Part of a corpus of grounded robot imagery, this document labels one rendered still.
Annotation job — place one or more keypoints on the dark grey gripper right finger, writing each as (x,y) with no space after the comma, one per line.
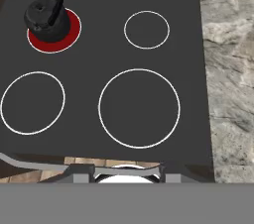
(172,169)

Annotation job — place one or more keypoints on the black kettle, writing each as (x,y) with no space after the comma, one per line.
(48,20)

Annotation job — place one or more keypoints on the dark grey hob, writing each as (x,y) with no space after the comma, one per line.
(109,59)

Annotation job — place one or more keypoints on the white round knob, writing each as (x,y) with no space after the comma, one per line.
(127,179)

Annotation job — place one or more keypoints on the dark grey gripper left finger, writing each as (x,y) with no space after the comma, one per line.
(81,170)

